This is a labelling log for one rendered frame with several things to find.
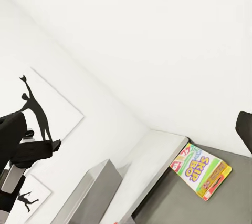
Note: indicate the board game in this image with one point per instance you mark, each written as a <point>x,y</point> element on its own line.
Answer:
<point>202,171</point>

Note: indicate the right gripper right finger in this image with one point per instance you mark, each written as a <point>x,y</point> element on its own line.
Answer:
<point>244,128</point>

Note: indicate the desk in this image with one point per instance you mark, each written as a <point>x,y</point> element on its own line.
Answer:
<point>153,193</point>

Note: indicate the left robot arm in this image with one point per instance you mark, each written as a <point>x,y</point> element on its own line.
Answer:
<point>11,180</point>

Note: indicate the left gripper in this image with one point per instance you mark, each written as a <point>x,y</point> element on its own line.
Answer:
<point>28,153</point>

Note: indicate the toy box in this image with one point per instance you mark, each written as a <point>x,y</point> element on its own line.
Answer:
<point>91,197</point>

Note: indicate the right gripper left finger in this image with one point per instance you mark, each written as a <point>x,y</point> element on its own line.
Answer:
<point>13,128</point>

